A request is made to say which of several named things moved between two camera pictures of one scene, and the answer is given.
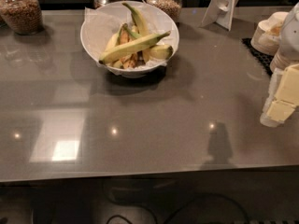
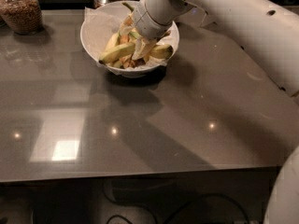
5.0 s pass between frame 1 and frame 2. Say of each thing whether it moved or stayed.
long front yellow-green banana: stayed
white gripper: moved
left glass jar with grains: stayed
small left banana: stayed
